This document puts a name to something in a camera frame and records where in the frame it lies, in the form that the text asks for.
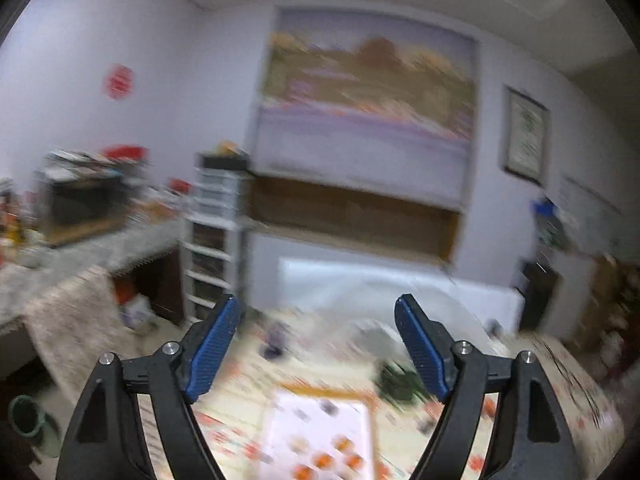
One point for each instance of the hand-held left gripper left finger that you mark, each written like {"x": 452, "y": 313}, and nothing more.
{"x": 215, "y": 350}

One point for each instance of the framed certificate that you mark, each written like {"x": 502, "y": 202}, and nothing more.
{"x": 525, "y": 135}

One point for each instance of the landscape wall painting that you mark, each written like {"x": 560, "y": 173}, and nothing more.
{"x": 365, "y": 110}

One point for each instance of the black microwave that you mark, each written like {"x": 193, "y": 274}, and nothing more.
{"x": 80, "y": 202}

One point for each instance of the whiteboard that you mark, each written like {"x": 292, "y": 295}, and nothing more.
{"x": 592, "y": 215}

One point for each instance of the stack of cardboard boxes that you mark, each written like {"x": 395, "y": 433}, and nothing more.
{"x": 605, "y": 300}

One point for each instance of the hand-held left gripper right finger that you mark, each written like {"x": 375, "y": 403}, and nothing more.
{"x": 422, "y": 350}

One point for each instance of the small mandarin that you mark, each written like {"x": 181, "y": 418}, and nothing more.
{"x": 302, "y": 472}
{"x": 342, "y": 442}

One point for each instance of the red wall decoration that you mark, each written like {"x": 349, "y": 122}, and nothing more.
{"x": 119, "y": 81}

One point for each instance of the wooden panel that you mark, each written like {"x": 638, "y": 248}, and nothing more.
{"x": 350, "y": 215}

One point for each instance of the green container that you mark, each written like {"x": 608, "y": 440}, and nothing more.
{"x": 30, "y": 420}

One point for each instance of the white mesh food cover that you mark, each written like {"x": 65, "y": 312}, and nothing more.
{"x": 390, "y": 317}

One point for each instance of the clear water bottle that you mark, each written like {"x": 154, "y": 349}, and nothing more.
{"x": 550, "y": 230}

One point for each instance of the lace cloth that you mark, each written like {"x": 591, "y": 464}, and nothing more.
{"x": 75, "y": 320}

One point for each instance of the spinach leaves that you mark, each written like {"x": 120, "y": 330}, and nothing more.
{"x": 395, "y": 380}

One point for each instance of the orange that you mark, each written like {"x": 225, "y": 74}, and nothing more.
{"x": 355, "y": 461}
{"x": 322, "y": 459}

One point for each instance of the white drawer unit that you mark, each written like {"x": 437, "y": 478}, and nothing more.
{"x": 215, "y": 240}

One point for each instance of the granite counter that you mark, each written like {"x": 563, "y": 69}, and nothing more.
{"x": 115, "y": 250}

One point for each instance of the black box stand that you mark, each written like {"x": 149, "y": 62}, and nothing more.
{"x": 537, "y": 295}

